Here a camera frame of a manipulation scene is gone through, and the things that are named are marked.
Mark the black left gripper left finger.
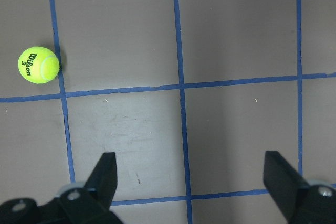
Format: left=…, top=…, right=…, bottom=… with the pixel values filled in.
left=1, top=152, right=122, bottom=223

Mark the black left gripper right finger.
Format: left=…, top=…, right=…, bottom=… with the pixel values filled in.
left=263, top=151, right=335, bottom=223

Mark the yellow tennis ball centre left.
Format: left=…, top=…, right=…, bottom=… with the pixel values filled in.
left=17, top=46, right=60, bottom=84

